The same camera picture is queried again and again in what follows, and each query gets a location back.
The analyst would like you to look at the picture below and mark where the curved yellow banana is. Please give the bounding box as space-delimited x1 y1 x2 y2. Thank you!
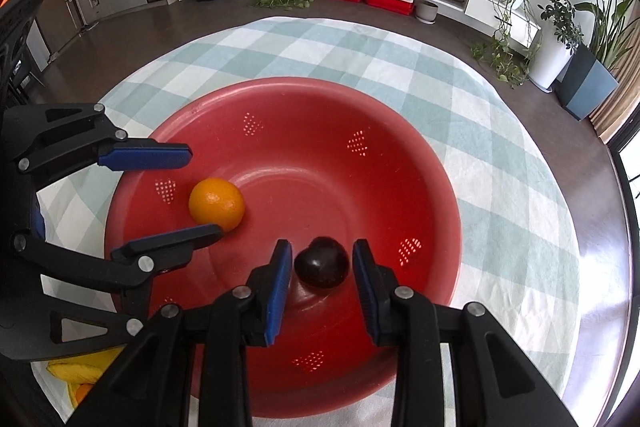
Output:
47 347 122 385

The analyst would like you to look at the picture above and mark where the orange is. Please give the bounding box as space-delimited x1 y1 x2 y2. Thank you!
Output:
188 178 246 233

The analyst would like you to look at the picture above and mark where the dark plum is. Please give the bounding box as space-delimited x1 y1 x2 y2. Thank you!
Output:
294 236 350 291

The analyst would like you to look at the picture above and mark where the bumpy mandarin with stem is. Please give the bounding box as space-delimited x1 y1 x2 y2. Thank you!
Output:
67 384 93 409

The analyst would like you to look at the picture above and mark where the checkered green white tablecloth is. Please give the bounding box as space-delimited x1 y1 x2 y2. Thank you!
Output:
37 15 586 427

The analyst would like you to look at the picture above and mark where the red plastic colander bowl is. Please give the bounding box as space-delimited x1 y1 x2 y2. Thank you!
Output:
104 77 462 418

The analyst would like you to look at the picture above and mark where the large plant blue pot right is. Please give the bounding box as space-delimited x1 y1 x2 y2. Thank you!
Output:
556 0 639 120

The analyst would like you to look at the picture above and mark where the beige curtain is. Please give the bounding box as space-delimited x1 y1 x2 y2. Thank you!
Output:
589 0 639 144

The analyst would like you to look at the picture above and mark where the trailing plant on console right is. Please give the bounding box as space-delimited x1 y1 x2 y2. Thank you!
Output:
470 0 539 88

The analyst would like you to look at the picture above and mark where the plant in white tall pot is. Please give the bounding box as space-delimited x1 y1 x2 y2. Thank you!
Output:
528 0 584 93

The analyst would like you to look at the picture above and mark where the small grey round pot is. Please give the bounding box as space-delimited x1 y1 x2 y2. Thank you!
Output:
413 0 438 25

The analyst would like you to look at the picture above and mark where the right red storage box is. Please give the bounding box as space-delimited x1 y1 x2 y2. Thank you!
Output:
364 0 413 16

